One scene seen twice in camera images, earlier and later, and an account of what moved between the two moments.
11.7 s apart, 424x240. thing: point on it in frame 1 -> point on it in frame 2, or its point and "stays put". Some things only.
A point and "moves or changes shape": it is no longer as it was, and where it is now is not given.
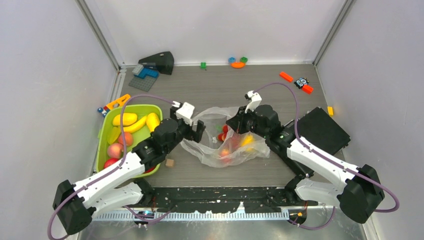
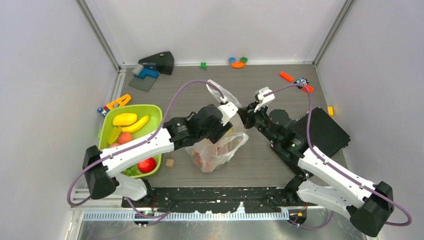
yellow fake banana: x=136 y=126 stays put
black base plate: x=223 y=199 stays put
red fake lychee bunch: x=221 y=136 moves or changes shape
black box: x=318 y=128 stays put
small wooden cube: x=169 y=163 stays put
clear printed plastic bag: x=221 y=146 moves or changes shape
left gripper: x=191 y=134 -> x=221 y=129
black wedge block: x=164 y=62 stays put
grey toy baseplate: x=144 y=84 stays put
